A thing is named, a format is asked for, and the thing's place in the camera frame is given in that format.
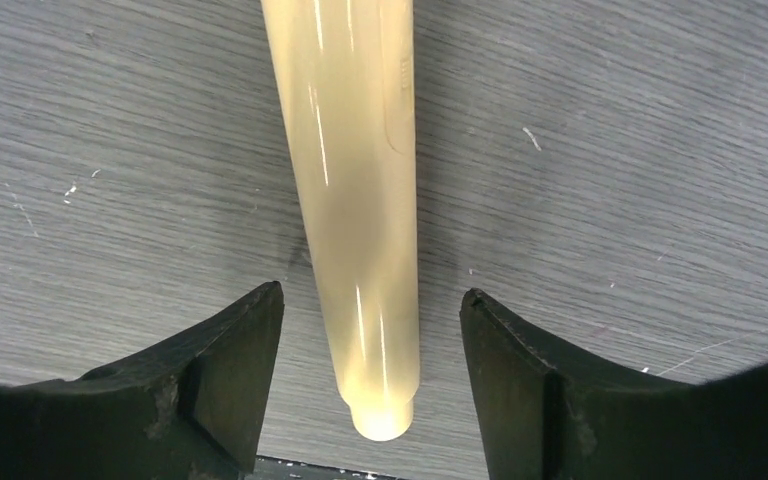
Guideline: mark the beige microphone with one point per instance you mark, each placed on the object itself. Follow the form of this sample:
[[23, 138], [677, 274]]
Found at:
[[345, 76]]

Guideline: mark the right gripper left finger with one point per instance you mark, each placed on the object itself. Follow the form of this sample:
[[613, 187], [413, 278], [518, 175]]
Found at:
[[191, 406]]

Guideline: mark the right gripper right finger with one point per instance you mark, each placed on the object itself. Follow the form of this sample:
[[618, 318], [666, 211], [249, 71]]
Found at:
[[548, 409]]

